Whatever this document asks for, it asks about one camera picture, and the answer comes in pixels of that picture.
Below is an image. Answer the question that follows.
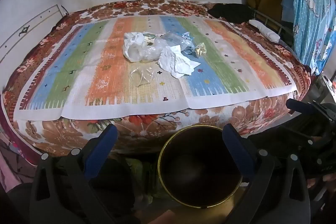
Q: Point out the crumpled white paper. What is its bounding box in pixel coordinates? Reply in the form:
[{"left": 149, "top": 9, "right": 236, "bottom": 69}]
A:
[{"left": 157, "top": 46, "right": 201, "bottom": 79}]

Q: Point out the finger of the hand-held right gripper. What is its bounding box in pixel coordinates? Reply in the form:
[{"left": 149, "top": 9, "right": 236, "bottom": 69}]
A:
[{"left": 286, "top": 98, "right": 317, "bottom": 116}]

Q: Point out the white printed plastic bag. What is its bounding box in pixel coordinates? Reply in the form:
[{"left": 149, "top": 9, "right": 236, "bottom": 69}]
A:
[{"left": 122, "top": 32, "right": 158, "bottom": 62}]

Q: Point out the crumpled clear plastic bag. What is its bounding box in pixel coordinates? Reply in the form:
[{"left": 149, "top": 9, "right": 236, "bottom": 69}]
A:
[{"left": 139, "top": 38, "right": 168, "bottom": 62}]

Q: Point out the metal bed rail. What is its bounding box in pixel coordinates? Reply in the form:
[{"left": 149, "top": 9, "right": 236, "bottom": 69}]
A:
[{"left": 252, "top": 9, "right": 294, "bottom": 48}]

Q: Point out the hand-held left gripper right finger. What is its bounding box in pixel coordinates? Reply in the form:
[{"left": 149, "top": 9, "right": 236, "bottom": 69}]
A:
[{"left": 222, "top": 123, "right": 311, "bottom": 224}]

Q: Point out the person's right hand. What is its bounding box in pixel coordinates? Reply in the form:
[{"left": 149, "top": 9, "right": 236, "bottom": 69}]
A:
[{"left": 306, "top": 173, "right": 336, "bottom": 202}]

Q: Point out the clear plastic wrapper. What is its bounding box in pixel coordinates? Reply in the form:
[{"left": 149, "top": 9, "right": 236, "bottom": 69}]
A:
[{"left": 160, "top": 31, "right": 196, "bottom": 56}]

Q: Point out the white headboard panel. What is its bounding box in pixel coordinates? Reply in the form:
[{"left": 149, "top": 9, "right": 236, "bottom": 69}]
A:
[{"left": 0, "top": 4, "right": 69, "bottom": 69}]

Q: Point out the floral blanket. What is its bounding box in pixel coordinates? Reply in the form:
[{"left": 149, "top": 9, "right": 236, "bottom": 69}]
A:
[{"left": 1, "top": 0, "right": 313, "bottom": 161}]

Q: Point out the black bin with gold rim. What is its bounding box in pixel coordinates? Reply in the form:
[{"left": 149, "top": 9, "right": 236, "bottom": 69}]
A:
[{"left": 157, "top": 125, "right": 243, "bottom": 209}]

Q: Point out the gold foil wrapper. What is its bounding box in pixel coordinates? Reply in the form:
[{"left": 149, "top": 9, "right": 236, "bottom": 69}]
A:
[{"left": 194, "top": 42, "right": 206, "bottom": 56}]

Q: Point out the flat clear plastic bag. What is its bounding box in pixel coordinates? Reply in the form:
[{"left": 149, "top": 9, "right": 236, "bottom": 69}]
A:
[{"left": 129, "top": 68, "right": 155, "bottom": 87}]

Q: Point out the black cloth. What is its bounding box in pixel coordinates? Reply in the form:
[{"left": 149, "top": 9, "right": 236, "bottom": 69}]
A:
[{"left": 207, "top": 3, "right": 254, "bottom": 24}]

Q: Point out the green plastic bag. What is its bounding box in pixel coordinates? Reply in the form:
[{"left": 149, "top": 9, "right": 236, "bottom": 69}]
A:
[{"left": 126, "top": 158, "right": 158, "bottom": 195}]

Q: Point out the white rolled cloth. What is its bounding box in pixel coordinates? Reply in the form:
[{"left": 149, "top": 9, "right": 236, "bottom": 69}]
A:
[{"left": 248, "top": 19, "right": 281, "bottom": 43}]

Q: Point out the small green white packet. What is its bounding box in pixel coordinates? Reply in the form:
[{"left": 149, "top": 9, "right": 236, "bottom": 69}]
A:
[{"left": 143, "top": 33, "right": 157, "bottom": 45}]

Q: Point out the pink cloth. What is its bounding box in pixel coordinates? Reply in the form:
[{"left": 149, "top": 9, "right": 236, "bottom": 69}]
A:
[{"left": 0, "top": 119, "right": 37, "bottom": 190}]

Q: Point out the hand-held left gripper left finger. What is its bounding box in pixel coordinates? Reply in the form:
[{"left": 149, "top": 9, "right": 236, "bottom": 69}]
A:
[{"left": 30, "top": 124, "right": 139, "bottom": 224}]

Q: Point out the blue printed cloth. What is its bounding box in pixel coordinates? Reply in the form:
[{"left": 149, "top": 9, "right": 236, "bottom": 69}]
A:
[{"left": 285, "top": 0, "right": 336, "bottom": 76}]

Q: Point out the striped woven mat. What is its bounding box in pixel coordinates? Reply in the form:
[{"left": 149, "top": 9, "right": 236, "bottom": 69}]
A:
[{"left": 13, "top": 14, "right": 300, "bottom": 121}]

